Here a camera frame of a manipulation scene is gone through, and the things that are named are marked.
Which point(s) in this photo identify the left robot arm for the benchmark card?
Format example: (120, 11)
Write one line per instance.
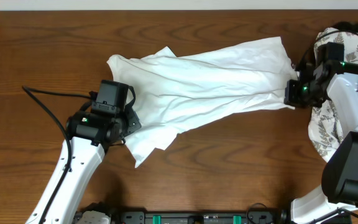
(77, 163)

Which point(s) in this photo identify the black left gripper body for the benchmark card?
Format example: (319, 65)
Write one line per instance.
(132, 121)

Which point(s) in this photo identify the fern print cloth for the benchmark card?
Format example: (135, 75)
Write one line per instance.
(325, 129)

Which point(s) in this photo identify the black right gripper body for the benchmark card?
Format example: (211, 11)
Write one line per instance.
(293, 92)

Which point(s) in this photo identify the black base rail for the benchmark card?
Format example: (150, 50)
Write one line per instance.
(97, 213)

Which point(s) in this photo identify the black garment under pile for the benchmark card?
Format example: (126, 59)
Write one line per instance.
(344, 25)

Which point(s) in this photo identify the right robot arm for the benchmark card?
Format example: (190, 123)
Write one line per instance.
(337, 82)

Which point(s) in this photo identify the white t-shirt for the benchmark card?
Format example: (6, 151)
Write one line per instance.
(174, 94)

